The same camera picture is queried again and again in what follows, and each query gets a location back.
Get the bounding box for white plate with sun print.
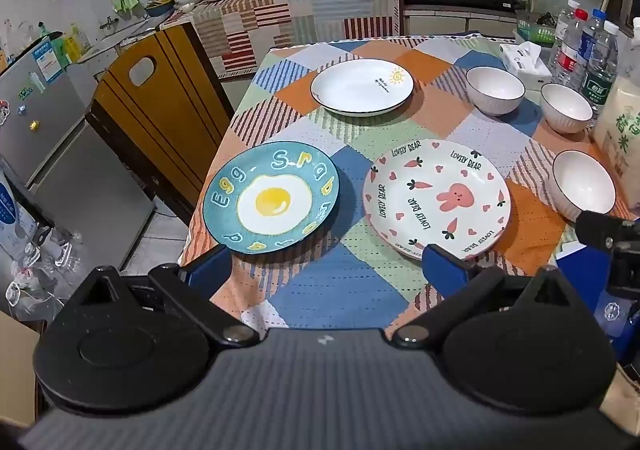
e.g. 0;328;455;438
310;58;415;117

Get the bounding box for green label water bottle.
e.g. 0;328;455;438
581;20;621;117

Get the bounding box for blue printed box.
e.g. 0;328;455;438
554;240;640;366

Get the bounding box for red label water bottle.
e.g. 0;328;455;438
556;9;590;87

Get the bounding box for white bunny and carrot plate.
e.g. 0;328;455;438
362;139;512;262

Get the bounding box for blue label water bottle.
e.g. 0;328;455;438
579;8;609;81

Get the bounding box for blue basin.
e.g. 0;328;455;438
144;0;177;18

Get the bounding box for silver refrigerator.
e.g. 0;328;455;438
0;36;157;258

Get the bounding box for clear plastic water bottle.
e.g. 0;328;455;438
548;0;581;75

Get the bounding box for clear bag of rice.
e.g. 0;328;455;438
589;17;640;212

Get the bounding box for white bowl with dark rim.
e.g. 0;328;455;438
540;83;594;133
466;66;526;117
549;149;617;223

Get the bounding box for blue fried egg plate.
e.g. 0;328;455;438
202;141;341;255

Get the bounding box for striped counter cloth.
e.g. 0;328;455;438
164;0;402;82

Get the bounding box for checkered pastel tablecloth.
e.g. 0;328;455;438
177;33;640;331

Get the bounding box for wooden chair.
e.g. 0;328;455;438
84;21;236;227

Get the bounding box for green plastic basket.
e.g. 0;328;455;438
516;9;559;47

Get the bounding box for white tissue box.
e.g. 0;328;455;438
499;41;554;90

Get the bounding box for clear plastic bags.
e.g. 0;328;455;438
0;225;93;323

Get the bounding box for blue and white sack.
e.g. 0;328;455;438
0;169;42;262

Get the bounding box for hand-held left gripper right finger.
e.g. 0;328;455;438
390;244;583;350

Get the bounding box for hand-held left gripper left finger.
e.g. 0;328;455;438
60;245;261;346

